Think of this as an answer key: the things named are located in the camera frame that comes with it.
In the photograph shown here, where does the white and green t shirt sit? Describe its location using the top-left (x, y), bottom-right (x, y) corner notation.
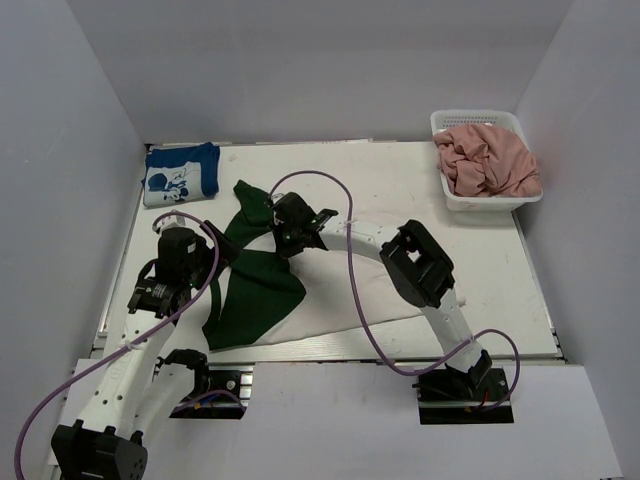
top-left (201, 179), bottom-right (469, 353)

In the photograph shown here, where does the pink t shirt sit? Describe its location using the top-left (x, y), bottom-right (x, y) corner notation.
top-left (433, 124), bottom-right (542, 198)

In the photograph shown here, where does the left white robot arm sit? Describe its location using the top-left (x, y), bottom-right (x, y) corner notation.
top-left (51, 212), bottom-right (241, 479)

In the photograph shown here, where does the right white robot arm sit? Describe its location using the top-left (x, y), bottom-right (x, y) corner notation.
top-left (268, 192), bottom-right (492, 399)

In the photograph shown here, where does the folded blue white t shirt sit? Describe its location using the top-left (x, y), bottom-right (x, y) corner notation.
top-left (141, 142), bottom-right (221, 208)

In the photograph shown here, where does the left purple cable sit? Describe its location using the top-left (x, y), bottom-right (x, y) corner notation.
top-left (14, 212), bottom-right (249, 479)

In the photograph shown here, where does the purple cable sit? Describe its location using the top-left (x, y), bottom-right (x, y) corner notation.
top-left (14, 212), bottom-right (249, 479)
top-left (269, 169), bottom-right (522, 414)

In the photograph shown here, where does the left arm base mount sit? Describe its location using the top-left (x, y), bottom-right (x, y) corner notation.
top-left (161, 349), bottom-right (246, 420)

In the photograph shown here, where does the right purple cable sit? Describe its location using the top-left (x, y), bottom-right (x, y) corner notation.
top-left (269, 169), bottom-right (522, 414)

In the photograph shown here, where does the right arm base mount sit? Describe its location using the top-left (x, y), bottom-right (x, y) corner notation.
top-left (412, 368), bottom-right (514, 426)

